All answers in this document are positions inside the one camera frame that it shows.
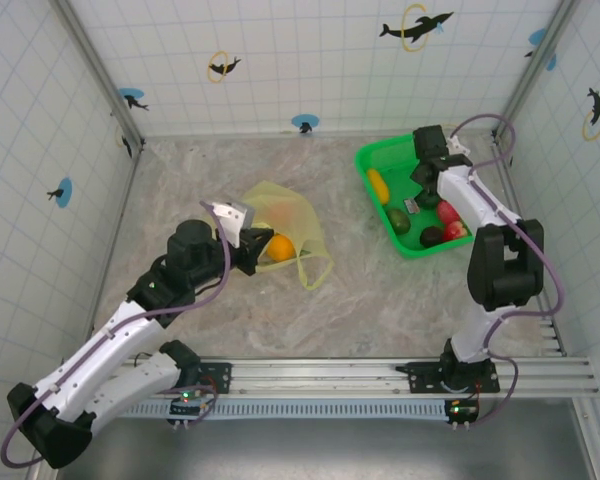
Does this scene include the round fake orange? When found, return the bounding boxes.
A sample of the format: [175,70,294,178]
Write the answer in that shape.
[266,233,297,264]

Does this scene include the green fake avocado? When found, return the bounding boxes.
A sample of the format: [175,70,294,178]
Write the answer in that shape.
[385,208,412,235]

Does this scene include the yellow translucent plastic bag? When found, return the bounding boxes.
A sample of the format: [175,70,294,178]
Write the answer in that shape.
[239,180,335,291]

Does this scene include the dark brown fake fruit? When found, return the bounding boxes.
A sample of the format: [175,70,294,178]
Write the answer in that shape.
[420,225,446,248]

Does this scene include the green plastic basket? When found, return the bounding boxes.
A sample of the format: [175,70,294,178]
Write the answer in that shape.
[354,133,476,260]

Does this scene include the yellow fake banana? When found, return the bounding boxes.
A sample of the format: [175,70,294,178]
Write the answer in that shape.
[366,168,391,206]

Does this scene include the dolphin blue circle sticker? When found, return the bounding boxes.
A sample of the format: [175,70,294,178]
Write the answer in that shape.
[117,87,151,113]
[523,27,559,72]
[290,113,321,135]
[46,176,75,208]

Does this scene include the small circuit board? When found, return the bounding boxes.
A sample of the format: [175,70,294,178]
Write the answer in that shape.
[167,384,219,431]
[443,394,481,431]

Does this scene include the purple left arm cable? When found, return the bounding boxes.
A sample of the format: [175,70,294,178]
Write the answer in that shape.
[0,200,232,470]

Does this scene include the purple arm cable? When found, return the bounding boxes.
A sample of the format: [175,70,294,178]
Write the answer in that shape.
[448,113,564,427]
[0,200,232,470]

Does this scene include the aluminium side frame bar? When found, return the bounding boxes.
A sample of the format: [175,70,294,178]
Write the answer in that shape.
[82,144,146,346]
[490,133,567,357]

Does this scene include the aluminium corner post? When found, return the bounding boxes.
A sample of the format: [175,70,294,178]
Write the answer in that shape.
[571,397,600,480]
[27,458,64,480]
[53,0,147,151]
[493,0,580,141]

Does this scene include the small dolphin yellow ring sticker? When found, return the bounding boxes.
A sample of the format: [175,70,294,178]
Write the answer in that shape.
[207,49,243,84]
[581,86,600,143]
[113,124,134,160]

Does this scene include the aluminium mounting rail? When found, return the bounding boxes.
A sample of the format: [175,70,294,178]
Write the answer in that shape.
[104,355,600,400]

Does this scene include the large dolphin yellow ring sticker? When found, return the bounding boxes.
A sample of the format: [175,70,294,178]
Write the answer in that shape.
[378,3,455,54]

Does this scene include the slotted pale cable duct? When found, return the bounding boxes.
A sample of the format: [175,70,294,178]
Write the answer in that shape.
[99,398,454,421]

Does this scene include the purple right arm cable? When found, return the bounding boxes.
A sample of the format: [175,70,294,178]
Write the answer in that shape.
[448,113,564,427]

